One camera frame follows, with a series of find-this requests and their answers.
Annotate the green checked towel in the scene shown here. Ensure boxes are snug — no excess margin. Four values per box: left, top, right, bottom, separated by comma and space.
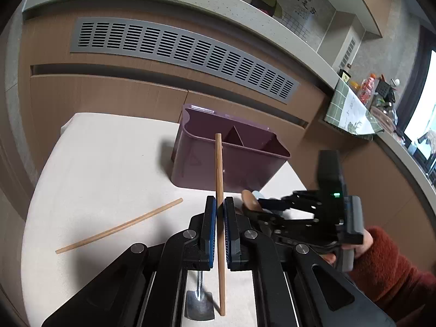
324, 79, 383, 139

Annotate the wooden spoon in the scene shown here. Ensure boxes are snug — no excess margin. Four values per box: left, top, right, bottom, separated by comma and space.
241, 190, 263, 212

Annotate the orange snack bag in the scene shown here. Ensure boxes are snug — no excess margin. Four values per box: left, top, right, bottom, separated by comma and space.
358, 73, 377, 105

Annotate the black knife block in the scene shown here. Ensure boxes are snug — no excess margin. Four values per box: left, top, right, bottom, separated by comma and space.
376, 75, 401, 105

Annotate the wooden chopstick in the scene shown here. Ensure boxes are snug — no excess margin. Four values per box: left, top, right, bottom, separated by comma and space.
55, 198, 183, 255
215, 133, 226, 317

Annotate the person right hand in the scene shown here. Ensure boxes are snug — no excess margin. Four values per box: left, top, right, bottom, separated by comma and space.
321, 229, 373, 265

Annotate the grey ventilation grille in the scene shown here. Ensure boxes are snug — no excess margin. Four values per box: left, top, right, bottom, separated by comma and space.
70, 17, 300, 104

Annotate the red sleeved forearm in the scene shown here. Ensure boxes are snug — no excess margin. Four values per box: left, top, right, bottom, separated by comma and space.
350, 227, 435, 326

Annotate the purple utensil caddy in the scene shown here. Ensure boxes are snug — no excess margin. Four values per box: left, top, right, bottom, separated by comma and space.
171, 104, 290, 193

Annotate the white tablecloth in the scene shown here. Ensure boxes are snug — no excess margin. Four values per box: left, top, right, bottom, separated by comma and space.
20, 111, 309, 327

